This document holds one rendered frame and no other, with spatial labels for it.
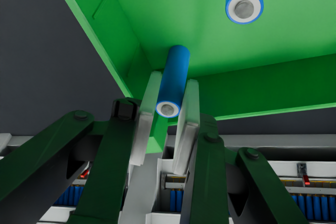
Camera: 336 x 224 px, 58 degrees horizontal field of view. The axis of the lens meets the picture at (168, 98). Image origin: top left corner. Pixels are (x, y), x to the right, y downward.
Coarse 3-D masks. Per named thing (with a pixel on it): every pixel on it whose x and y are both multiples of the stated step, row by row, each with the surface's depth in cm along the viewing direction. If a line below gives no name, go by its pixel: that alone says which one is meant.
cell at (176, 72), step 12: (180, 48) 24; (168, 60) 24; (180, 60) 23; (168, 72) 22; (180, 72) 22; (168, 84) 21; (180, 84) 22; (168, 96) 21; (180, 96) 21; (156, 108) 21; (168, 108) 21; (180, 108) 21
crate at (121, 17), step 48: (96, 0) 20; (144, 0) 22; (192, 0) 22; (288, 0) 21; (96, 48) 20; (144, 48) 25; (192, 48) 25; (240, 48) 24; (288, 48) 23; (240, 96) 23; (288, 96) 22
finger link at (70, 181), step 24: (72, 120) 13; (24, 144) 10; (48, 144) 11; (72, 144) 12; (0, 168) 9; (24, 168) 9; (48, 168) 10; (72, 168) 13; (0, 192) 8; (24, 192) 9; (48, 192) 11; (0, 216) 8; (24, 216) 10
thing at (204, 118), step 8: (200, 120) 17; (208, 120) 17; (200, 128) 16; (208, 128) 16; (216, 128) 16; (192, 152) 14; (224, 152) 14; (232, 152) 14; (192, 160) 14; (232, 160) 13; (232, 168) 13; (232, 176) 13; (240, 176) 13; (232, 184) 13; (240, 184) 13; (232, 192) 13; (240, 192) 13; (248, 192) 13
